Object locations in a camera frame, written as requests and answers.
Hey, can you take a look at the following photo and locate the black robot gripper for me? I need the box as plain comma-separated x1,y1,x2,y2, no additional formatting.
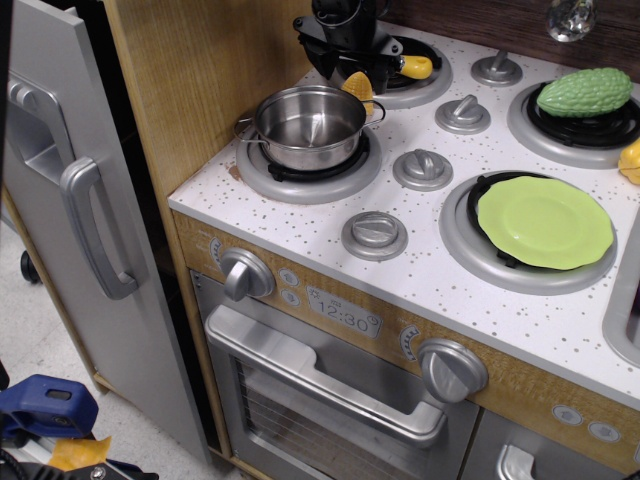
293,0,403,95

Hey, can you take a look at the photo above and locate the back left stove burner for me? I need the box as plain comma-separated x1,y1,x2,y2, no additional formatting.
324,34,454,110

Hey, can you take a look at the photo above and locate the stove burner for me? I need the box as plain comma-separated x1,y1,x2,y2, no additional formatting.
439,171,617,295
324,34,454,110
507,82,639,169
236,128,382,205

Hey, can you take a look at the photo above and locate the front left stove burner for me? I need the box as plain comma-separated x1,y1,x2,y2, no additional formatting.
236,128,382,205

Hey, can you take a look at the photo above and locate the front right stove burner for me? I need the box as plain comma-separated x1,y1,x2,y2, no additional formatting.
439,171,617,295

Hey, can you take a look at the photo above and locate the back right stove burner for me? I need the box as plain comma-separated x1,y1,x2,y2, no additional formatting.
507,82,639,169

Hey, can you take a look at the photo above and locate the small steel pot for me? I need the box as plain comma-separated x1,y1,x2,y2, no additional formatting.
234,85,386,172

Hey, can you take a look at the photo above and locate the silver stovetop knob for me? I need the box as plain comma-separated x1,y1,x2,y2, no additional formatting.
435,95,491,135
393,149,453,192
471,50,523,87
341,211,408,261

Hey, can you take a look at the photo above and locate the silver stovetop knob rear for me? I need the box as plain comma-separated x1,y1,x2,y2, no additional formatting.
471,50,523,87

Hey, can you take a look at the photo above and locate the silver stovetop knob front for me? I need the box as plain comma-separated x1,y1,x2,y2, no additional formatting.
341,211,408,261

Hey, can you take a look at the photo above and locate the glass faucet knob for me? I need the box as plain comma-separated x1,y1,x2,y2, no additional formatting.
545,0,597,43

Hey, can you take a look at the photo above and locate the green toy bitter gourd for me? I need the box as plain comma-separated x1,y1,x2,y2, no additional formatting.
536,67,633,118

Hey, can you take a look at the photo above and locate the left silver oven dial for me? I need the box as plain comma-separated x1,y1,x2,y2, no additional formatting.
220,248,276,302

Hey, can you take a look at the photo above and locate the silver oven dial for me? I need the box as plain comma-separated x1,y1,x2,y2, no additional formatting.
220,248,276,302
418,338,489,404

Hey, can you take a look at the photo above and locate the light green plastic plate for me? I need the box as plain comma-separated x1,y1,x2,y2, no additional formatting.
477,176,614,270

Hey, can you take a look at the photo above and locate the oven clock display panel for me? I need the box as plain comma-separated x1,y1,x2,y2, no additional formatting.
306,286,383,339

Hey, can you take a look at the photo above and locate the yellow toy pepper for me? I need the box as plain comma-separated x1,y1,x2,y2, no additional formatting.
618,139,640,185

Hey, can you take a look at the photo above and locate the grey toy fridge door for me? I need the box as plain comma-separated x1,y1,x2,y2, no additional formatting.
3,1,211,462

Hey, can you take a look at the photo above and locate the right silver oven dial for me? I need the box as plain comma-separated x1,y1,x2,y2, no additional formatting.
418,338,489,404

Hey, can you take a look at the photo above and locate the silver oven door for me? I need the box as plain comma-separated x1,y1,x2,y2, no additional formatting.
191,272,478,479

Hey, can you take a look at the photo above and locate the silver sink rim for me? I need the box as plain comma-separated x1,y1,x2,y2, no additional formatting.
602,213,639,367

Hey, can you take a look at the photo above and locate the black caster wheel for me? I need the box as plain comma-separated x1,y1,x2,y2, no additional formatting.
20,250,42,284

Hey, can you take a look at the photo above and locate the lower right cabinet door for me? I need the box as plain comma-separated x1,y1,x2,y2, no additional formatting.
460,410,639,479

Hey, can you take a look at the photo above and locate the blue clamp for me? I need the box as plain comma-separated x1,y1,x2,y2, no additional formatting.
1,374,99,439

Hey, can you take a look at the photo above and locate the orange tape piece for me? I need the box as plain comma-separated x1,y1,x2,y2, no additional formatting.
48,436,112,471

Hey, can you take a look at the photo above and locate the yellow handled spatula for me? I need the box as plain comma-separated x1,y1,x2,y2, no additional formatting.
398,55,434,80

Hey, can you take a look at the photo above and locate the silver fridge door handle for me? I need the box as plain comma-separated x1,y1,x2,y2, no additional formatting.
59,156,150,301

